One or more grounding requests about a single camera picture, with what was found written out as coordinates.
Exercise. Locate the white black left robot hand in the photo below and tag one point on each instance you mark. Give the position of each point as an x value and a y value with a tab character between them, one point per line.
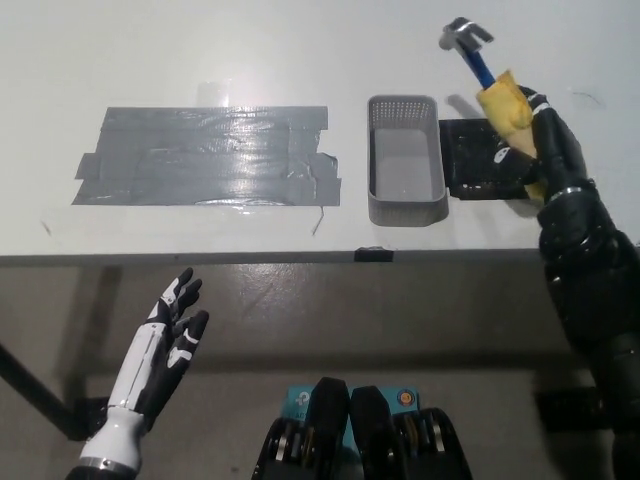
150	365

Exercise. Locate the grey duct tape patch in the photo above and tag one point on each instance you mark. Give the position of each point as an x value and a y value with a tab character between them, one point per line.
200	157

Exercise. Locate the grey plastic basket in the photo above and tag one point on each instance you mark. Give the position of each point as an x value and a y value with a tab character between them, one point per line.
405	170

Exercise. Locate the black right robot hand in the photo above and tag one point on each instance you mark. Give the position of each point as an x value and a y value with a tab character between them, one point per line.
560	145

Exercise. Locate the small black tape piece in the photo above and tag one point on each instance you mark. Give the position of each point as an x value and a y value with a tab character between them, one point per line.
374	254

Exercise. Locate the black metal table leg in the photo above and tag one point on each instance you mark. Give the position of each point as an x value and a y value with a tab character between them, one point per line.
32	387

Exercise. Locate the black robot body teal tops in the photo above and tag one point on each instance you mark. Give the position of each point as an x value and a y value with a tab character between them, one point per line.
370	440

